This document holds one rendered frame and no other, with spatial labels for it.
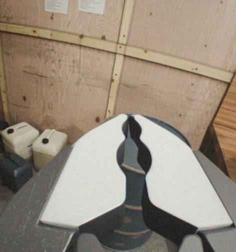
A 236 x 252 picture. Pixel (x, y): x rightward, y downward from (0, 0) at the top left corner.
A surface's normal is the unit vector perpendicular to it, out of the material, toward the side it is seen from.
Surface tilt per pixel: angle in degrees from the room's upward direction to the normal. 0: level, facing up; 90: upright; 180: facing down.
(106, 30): 90
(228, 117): 90
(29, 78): 90
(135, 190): 90
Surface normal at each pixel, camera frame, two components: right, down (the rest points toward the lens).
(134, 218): 0.00, 0.54
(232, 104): -0.25, 0.48
